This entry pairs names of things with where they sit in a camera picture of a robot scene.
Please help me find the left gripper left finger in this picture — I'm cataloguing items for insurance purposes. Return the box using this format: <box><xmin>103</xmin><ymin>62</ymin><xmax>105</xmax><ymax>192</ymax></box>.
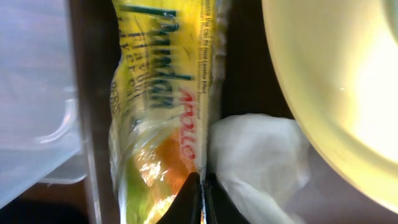
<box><xmin>157</xmin><ymin>172</ymin><xmax>203</xmax><ymax>224</ymax></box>

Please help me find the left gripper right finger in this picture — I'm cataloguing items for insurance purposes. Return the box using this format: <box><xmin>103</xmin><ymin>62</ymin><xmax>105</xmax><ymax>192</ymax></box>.
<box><xmin>204</xmin><ymin>173</ymin><xmax>250</xmax><ymax>224</ymax></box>

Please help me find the white tissue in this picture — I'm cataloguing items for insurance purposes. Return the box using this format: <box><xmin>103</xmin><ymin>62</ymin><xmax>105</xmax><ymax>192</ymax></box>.
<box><xmin>208</xmin><ymin>114</ymin><xmax>310</xmax><ymax>223</ymax></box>

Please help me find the yellow green snack wrapper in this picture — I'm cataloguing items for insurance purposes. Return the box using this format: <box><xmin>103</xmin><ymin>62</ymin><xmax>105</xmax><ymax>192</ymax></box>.
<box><xmin>109</xmin><ymin>0</ymin><xmax>231</xmax><ymax>224</ymax></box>

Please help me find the clear plastic bin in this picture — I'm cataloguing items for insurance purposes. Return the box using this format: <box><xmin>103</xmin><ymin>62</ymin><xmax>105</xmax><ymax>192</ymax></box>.
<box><xmin>1</xmin><ymin>0</ymin><xmax>86</xmax><ymax>205</ymax></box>

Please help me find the yellow plate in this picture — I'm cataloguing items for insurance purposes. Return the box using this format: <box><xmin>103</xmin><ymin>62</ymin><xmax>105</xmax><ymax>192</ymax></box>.
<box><xmin>262</xmin><ymin>0</ymin><xmax>397</xmax><ymax>212</ymax></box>

